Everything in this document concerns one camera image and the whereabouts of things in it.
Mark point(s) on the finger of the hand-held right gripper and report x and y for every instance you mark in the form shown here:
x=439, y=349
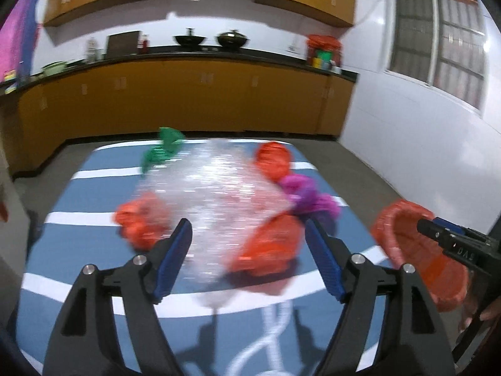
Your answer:
x=448, y=224
x=446, y=241

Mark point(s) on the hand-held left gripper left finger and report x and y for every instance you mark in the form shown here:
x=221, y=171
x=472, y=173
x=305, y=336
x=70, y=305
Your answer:
x=174, y=258

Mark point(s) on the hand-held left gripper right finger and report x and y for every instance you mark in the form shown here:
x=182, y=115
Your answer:
x=325, y=262

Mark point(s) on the red lined waste bin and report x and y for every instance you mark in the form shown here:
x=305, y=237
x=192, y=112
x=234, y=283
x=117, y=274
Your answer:
x=415, y=250

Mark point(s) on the orange toy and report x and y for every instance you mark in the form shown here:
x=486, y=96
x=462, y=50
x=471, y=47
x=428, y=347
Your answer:
x=141, y=219

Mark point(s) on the clear bubble wrap sheet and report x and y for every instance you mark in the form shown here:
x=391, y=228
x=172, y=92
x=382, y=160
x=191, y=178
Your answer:
x=219, y=196

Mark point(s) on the dark green plastic bag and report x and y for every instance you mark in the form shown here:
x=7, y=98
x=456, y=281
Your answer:
x=164, y=152

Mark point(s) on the person's right hand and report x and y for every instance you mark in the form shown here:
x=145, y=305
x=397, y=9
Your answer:
x=491, y=311

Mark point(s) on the blue white striped tablecloth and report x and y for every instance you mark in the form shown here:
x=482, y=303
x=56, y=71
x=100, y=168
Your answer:
x=78, y=239

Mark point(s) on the wooden base cabinets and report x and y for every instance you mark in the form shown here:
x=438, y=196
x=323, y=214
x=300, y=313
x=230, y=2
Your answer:
x=195, y=98

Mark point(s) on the barred window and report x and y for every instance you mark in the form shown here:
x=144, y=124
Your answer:
x=438, y=39

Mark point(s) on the red bag with containers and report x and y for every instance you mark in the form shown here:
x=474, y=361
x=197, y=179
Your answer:
x=323, y=49

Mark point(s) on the black kitchen countertop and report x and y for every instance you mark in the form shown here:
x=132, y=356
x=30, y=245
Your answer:
x=235, y=53

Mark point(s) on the red bottle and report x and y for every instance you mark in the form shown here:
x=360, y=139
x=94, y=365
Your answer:
x=145, y=44

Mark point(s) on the brown cutting board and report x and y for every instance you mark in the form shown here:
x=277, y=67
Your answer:
x=122, y=44

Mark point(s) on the clear bottle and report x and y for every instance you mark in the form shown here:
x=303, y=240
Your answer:
x=91, y=51

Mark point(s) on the green pot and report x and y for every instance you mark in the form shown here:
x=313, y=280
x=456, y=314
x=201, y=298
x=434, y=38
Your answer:
x=54, y=68

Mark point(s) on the black lidded wok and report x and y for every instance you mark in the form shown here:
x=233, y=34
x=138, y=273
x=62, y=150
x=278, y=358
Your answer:
x=233, y=40

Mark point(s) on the colourful small packet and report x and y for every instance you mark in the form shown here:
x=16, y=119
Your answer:
x=10, y=76

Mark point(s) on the pink hanging cloth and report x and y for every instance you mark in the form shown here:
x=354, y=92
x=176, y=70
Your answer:
x=21, y=31

